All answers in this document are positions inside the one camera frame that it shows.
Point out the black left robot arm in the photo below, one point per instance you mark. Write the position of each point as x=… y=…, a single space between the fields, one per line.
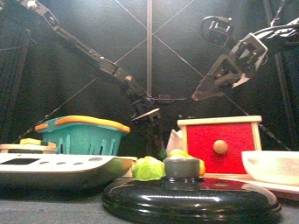
x=109 y=68

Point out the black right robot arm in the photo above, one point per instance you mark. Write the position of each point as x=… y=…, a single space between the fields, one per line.
x=280 y=32

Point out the dark eggplant green stem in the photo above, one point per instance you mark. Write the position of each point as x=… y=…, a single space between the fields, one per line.
x=161 y=155

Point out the teal basket with orange rim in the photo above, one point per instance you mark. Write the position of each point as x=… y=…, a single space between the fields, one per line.
x=82 y=137

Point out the yellow toy fruit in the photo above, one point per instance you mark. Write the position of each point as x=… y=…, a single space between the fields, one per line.
x=177 y=152

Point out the green toy lettuce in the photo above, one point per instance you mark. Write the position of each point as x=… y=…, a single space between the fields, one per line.
x=146 y=169

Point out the red wooden drawer box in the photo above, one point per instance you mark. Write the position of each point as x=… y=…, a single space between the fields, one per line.
x=233 y=140

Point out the black pot lid grey knob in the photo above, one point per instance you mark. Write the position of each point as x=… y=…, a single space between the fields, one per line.
x=186 y=201

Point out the grey white toy appliance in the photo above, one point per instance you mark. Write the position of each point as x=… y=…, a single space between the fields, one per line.
x=57 y=169

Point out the yellow block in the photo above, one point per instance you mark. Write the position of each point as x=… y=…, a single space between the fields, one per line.
x=29 y=141

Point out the white bowl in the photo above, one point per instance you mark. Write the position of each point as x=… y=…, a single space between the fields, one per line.
x=272 y=167

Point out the wooden tray with blocks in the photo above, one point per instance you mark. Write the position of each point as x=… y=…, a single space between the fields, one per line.
x=26 y=148

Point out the light wooden board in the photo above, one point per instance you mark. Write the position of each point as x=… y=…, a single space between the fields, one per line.
x=280 y=190

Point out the grey vertical frame pole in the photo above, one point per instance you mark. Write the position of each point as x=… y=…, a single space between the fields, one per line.
x=149 y=49

